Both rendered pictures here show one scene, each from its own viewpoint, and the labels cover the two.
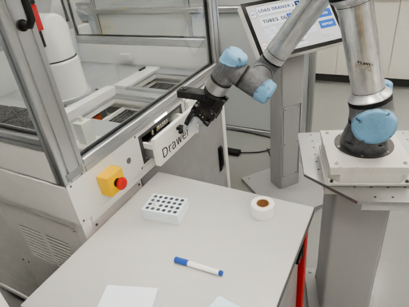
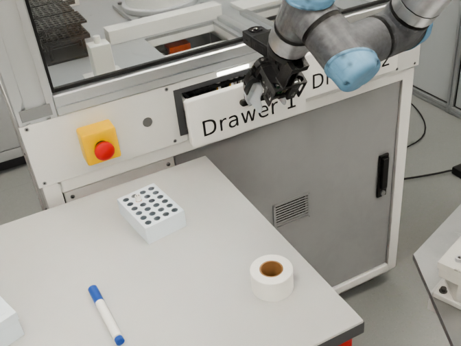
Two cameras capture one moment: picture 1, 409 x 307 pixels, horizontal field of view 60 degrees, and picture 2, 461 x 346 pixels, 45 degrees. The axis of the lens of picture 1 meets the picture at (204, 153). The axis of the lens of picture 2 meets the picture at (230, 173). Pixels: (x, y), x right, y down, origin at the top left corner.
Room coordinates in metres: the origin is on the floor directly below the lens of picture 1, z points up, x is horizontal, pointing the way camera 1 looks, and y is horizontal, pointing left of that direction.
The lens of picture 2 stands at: (0.24, -0.50, 1.43)
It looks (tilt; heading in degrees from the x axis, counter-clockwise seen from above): 33 degrees down; 35
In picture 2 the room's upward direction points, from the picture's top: 6 degrees counter-clockwise
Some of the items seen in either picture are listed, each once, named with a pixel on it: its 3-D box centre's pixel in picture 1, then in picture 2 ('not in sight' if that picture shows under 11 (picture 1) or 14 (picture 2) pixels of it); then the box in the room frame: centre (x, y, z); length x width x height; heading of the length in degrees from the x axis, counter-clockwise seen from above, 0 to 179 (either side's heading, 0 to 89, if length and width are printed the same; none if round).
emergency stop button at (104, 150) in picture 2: (120, 183); (103, 150); (0.90, 0.27, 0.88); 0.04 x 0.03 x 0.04; 149
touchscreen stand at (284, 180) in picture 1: (290, 122); not in sight; (1.85, -0.53, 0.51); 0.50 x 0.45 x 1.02; 20
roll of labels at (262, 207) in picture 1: (262, 208); (272, 277); (0.81, -0.16, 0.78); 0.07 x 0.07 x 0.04
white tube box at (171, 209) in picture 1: (165, 208); (151, 212); (0.87, 0.14, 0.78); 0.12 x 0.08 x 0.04; 67
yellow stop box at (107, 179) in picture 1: (112, 181); (99, 143); (0.91, 0.30, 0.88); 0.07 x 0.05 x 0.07; 149
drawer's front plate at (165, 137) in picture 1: (177, 134); (247, 106); (1.18, 0.09, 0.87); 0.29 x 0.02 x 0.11; 149
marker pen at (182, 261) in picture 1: (198, 266); (105, 314); (0.63, 0.05, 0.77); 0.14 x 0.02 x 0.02; 61
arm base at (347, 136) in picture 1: (365, 131); not in sight; (1.02, -0.55, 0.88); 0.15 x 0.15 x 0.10
